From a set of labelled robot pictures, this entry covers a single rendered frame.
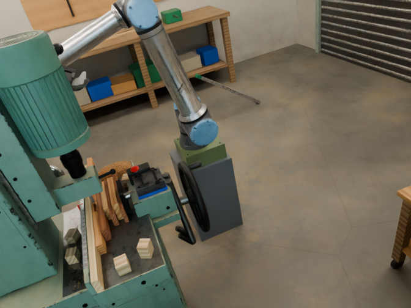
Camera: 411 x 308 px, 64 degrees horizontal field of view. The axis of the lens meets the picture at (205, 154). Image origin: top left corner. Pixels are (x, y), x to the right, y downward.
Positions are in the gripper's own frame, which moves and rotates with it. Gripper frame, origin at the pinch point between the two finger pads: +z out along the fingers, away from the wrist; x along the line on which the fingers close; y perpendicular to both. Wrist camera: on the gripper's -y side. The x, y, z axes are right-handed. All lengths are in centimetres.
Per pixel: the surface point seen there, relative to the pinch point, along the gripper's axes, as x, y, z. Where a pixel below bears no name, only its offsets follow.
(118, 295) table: 24, -67, 16
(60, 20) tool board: 0, 179, -255
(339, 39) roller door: 299, 206, -117
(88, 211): 15.7, -43.7, -3.5
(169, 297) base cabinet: 48, -70, -2
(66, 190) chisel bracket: 7.1, -38.6, 0.1
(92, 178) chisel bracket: 13.4, -33.9, 4.1
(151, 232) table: 33, -49, 12
